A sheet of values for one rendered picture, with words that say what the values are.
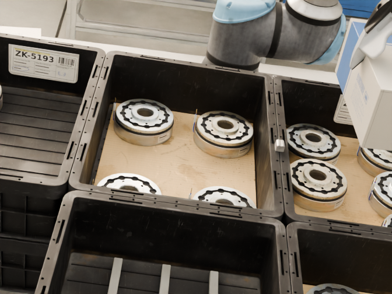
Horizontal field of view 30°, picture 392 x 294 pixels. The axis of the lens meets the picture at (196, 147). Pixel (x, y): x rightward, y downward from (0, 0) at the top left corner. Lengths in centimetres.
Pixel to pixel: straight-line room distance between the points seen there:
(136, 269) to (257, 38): 63
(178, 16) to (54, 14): 60
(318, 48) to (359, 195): 38
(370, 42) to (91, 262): 48
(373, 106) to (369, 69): 6
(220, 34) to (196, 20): 215
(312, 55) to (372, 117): 59
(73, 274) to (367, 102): 45
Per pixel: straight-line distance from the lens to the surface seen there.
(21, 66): 136
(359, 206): 124
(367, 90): 98
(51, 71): 135
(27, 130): 128
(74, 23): 317
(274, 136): 116
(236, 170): 124
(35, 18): 348
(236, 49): 149
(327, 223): 102
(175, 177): 120
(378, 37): 99
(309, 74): 186
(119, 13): 360
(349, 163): 133
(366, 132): 97
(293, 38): 150
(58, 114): 132
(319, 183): 120
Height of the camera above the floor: 156
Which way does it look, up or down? 35 degrees down
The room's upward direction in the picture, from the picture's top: 10 degrees clockwise
